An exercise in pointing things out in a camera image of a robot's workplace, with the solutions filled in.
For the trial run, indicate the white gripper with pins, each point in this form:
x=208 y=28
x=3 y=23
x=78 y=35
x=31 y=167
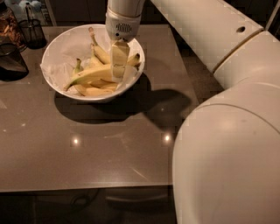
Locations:
x=122 y=28

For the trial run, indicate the large front yellow banana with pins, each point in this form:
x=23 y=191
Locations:
x=89 y=75

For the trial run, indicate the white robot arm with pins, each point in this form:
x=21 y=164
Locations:
x=226 y=157

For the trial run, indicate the long-stemmed back banana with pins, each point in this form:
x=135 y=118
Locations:
x=104 y=57

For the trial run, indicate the small middle banana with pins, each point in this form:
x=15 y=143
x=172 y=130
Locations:
x=94 y=61

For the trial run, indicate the white bowl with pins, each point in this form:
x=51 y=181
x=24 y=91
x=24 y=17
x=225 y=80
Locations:
x=59 y=59

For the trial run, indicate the green-tipped small banana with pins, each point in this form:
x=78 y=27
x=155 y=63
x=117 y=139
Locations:
x=78 y=67

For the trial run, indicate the bottom yellow banana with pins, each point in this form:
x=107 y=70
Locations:
x=88 y=90

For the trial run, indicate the white paper bowl liner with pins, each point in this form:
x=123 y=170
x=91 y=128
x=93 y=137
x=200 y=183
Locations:
x=76 y=64

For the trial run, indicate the black mesh pen cup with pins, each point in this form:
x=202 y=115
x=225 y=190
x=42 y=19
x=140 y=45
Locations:
x=33 y=33

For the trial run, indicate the black mesh basket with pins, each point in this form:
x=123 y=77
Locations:
x=12 y=64

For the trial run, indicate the dark glass jar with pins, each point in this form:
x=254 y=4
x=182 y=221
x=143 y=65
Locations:
x=9 y=29

